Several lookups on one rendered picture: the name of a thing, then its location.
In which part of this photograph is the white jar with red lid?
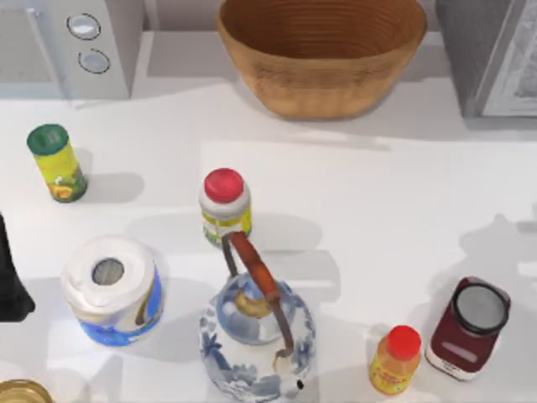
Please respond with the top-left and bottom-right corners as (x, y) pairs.
(198, 168), (253, 250)

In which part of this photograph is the blue and white teapot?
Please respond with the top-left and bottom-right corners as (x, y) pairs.
(198, 232), (317, 403)

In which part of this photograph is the brown woven basket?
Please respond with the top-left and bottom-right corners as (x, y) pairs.
(216, 0), (429, 122)

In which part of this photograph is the white paper towel roll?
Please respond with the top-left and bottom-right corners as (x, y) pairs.
(60, 234), (164, 348)

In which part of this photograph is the yellow bottle with red cap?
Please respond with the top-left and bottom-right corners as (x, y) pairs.
(368, 325), (423, 397)

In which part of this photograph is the green and yellow canister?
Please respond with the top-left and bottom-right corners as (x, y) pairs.
(26, 123), (89, 205)

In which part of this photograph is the round microwave knob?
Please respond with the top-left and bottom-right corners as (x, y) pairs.
(77, 48), (112, 75)
(66, 13), (102, 39)

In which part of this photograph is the dark red jar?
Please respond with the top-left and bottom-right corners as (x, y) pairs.
(425, 275), (512, 371)

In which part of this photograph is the pale microwave oven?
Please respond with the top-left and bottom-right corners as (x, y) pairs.
(0, 0), (155, 101)

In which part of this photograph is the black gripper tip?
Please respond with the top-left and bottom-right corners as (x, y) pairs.
(0, 212), (36, 325)

